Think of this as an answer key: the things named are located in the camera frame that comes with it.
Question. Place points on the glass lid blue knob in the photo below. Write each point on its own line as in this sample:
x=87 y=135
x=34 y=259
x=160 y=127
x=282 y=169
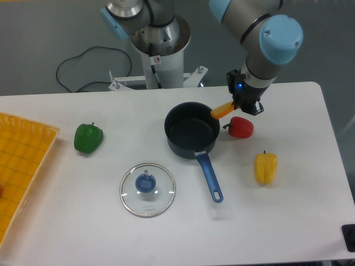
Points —
x=147 y=190

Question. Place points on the green bell pepper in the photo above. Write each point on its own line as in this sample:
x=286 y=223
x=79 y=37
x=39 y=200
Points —
x=88 y=138

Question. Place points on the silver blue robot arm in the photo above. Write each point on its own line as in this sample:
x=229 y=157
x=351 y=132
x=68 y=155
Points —
x=272 y=40

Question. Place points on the dark blue saucepan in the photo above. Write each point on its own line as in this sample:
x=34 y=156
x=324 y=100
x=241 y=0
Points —
x=191 y=133

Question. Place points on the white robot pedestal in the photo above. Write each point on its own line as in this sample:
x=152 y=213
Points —
x=162 y=55

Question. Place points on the yellow bell pepper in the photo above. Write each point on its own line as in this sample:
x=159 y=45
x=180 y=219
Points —
x=265 y=167

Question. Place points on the red bell pepper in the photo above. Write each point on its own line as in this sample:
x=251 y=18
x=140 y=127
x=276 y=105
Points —
x=239 y=127

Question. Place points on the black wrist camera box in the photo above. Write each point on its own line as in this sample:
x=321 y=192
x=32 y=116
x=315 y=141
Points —
x=233 y=80

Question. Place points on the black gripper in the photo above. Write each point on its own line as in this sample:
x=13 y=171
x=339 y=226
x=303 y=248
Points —
x=248 y=98

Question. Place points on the black table corner device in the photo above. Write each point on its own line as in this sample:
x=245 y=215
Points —
x=348 y=231

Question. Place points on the orange bread slice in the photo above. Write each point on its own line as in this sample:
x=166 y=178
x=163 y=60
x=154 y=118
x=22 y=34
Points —
x=222 y=110

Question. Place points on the yellow plastic basket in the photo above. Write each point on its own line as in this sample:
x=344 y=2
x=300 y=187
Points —
x=25 y=144

